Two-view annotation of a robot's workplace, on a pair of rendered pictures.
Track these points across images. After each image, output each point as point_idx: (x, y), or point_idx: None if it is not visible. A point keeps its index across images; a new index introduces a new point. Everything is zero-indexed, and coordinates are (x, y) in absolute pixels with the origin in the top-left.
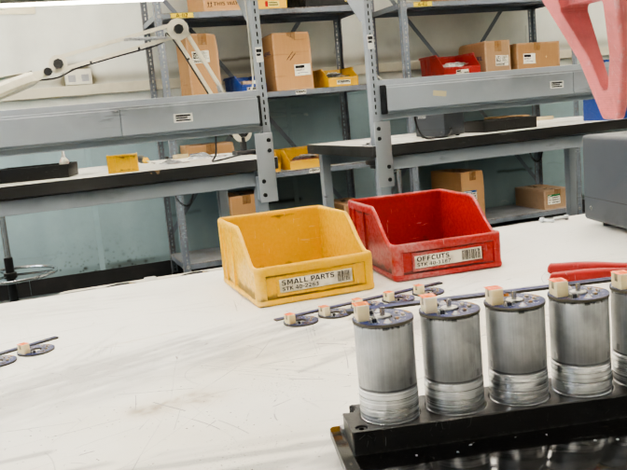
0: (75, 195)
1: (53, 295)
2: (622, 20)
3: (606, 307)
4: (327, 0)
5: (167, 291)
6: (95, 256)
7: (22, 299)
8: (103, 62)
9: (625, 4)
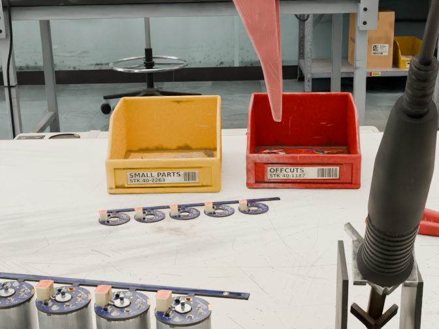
0: (188, 4)
1: (191, 83)
2: (251, 31)
3: (130, 326)
4: None
5: (74, 155)
6: (231, 53)
7: (165, 83)
8: None
9: (250, 16)
